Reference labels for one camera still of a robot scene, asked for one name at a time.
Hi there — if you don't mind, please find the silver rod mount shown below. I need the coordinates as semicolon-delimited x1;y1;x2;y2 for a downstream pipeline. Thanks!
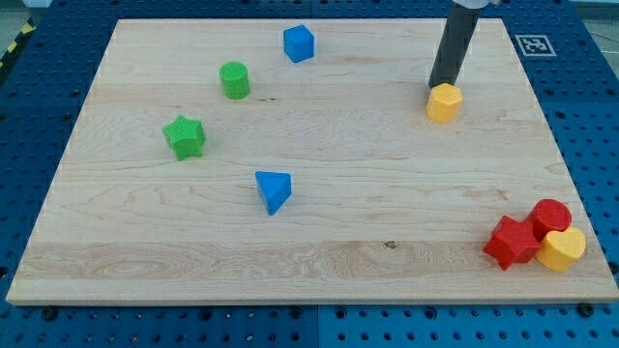
453;0;500;10

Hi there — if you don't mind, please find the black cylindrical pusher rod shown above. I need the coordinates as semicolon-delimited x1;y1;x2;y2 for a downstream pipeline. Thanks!
427;5;481;88

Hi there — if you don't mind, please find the yellow hexagon block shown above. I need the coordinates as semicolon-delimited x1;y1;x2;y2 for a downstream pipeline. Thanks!
427;83;463;123

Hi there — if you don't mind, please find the white fiducial marker tag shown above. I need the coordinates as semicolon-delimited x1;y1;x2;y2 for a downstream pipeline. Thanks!
515;34;556;57

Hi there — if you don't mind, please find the blue cube block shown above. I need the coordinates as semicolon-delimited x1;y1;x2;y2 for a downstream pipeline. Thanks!
283;24;314;63

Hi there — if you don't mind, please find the red cylinder block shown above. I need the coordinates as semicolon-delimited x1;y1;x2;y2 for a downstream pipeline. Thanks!
524;198;573;242

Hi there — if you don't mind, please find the light wooden board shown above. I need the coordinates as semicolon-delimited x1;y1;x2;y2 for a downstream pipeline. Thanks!
7;19;618;306

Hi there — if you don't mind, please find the red star block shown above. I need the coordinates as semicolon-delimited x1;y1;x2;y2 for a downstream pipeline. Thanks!
483;216;541;271

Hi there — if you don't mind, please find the green cylinder block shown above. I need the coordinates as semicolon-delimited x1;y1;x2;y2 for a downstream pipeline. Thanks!
219;61;250;100

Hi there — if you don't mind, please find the blue triangle block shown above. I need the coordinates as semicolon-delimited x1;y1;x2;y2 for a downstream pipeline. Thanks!
254;171;292;216

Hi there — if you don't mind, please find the yellow heart block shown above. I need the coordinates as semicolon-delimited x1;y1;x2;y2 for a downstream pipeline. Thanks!
535;227;586;273

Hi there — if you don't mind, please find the green star block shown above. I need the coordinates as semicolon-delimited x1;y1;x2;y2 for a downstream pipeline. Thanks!
162;115;206;160

